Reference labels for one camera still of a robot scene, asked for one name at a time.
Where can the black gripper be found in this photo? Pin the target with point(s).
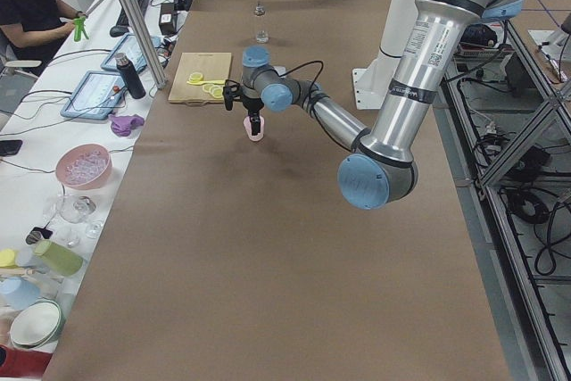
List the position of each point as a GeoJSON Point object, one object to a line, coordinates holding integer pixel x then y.
{"type": "Point", "coordinates": [252, 106]}

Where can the pink plastic cup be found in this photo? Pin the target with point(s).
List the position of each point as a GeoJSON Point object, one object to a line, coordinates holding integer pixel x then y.
{"type": "Point", "coordinates": [255, 132]}

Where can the glass sauce bottle metal spout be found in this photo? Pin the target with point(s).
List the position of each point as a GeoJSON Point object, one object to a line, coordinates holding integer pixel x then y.
{"type": "Point", "coordinates": [261, 31]}

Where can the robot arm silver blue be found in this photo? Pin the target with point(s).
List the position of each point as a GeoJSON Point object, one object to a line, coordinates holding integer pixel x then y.
{"type": "Point", "coordinates": [380, 168]}

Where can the green plastic cup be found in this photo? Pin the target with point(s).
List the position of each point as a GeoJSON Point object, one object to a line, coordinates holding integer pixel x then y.
{"type": "Point", "coordinates": [59, 259]}

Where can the yellow small cup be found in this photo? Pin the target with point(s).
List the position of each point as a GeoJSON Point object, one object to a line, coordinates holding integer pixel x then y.
{"type": "Point", "coordinates": [8, 258]}

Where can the light blue cup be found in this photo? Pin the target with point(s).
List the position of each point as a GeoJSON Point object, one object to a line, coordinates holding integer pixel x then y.
{"type": "Point", "coordinates": [19, 293]}

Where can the bamboo cutting board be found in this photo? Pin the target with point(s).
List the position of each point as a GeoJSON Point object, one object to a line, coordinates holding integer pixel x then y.
{"type": "Point", "coordinates": [211, 65]}

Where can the yellow plastic knife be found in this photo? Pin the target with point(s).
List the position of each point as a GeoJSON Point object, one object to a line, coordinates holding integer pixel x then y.
{"type": "Point", "coordinates": [205, 82]}

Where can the black box on desk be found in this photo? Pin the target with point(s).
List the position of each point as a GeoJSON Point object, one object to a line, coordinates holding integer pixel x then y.
{"type": "Point", "coordinates": [168, 19]}

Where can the black thermos bottle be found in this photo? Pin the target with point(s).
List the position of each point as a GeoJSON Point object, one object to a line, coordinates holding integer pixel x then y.
{"type": "Point", "coordinates": [129, 75]}

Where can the purple cloth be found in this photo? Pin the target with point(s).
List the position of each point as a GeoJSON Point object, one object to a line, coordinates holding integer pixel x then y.
{"type": "Point", "coordinates": [123, 125]}

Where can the blue tablet far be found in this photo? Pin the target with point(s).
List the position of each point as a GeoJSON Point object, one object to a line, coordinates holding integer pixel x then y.
{"type": "Point", "coordinates": [128, 45]}

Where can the blue tablet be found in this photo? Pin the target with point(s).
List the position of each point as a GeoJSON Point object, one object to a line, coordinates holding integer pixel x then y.
{"type": "Point", "coordinates": [95, 97]}
{"type": "Point", "coordinates": [128, 45]}

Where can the blue tablet near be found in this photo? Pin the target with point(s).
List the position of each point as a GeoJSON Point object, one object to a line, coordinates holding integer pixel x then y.
{"type": "Point", "coordinates": [95, 97]}

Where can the black computer mouse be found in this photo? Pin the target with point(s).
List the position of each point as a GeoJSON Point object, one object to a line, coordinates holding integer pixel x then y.
{"type": "Point", "coordinates": [118, 31]}

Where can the pink bowl with ice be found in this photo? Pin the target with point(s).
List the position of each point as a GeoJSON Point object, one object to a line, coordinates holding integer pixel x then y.
{"type": "Point", "coordinates": [84, 167]}

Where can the green hand clamp tool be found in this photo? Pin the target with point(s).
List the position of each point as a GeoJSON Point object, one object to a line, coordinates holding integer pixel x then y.
{"type": "Point", "coordinates": [79, 29]}

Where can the clear wine glass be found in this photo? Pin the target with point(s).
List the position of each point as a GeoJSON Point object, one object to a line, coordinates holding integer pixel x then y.
{"type": "Point", "coordinates": [80, 210]}

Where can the person in black shirt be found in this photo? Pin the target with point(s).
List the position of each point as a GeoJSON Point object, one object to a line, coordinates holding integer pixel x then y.
{"type": "Point", "coordinates": [36, 29]}

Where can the black smartphone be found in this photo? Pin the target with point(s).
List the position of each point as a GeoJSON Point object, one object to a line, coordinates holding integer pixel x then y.
{"type": "Point", "coordinates": [10, 147]}

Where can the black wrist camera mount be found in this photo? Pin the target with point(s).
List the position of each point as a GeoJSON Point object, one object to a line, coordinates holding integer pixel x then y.
{"type": "Point", "coordinates": [232, 92]}

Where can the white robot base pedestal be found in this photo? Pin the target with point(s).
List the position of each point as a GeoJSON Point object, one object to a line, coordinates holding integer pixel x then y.
{"type": "Point", "coordinates": [370, 85]}

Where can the aluminium frame post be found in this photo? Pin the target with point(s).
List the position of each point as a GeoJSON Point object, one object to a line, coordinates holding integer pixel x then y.
{"type": "Point", "coordinates": [137, 21]}

